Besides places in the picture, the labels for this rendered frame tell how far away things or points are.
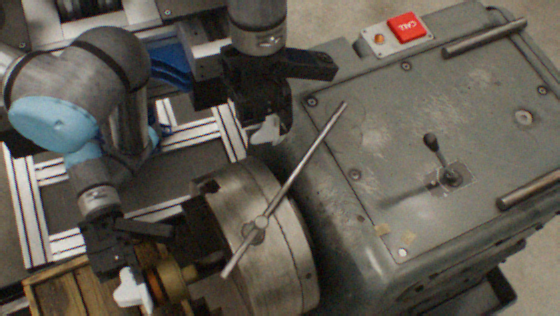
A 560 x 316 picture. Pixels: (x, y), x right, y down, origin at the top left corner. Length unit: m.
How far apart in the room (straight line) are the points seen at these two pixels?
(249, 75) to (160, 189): 1.38
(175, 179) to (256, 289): 1.21
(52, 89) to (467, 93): 0.74
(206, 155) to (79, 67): 1.33
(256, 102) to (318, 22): 2.07
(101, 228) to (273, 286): 0.35
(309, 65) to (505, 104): 0.48
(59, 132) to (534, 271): 2.02
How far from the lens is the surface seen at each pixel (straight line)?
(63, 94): 0.91
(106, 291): 1.35
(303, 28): 2.85
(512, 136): 1.18
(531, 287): 2.54
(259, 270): 1.00
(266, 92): 0.83
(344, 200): 1.02
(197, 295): 1.10
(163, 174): 2.19
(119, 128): 1.20
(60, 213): 2.19
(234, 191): 1.03
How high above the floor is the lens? 2.17
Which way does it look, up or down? 62 degrees down
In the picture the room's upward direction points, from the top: 10 degrees clockwise
